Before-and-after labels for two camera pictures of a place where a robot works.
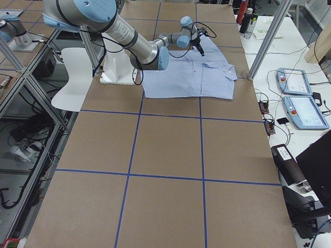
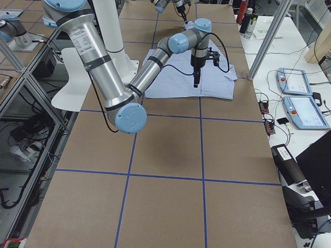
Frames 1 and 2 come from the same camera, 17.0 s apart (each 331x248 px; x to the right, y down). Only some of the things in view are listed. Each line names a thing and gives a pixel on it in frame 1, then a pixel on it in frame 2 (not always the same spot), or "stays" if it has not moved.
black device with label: x=289 y=171 stays
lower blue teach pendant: x=304 y=112 stays
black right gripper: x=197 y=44 to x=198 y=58
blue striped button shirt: x=189 y=74 stays
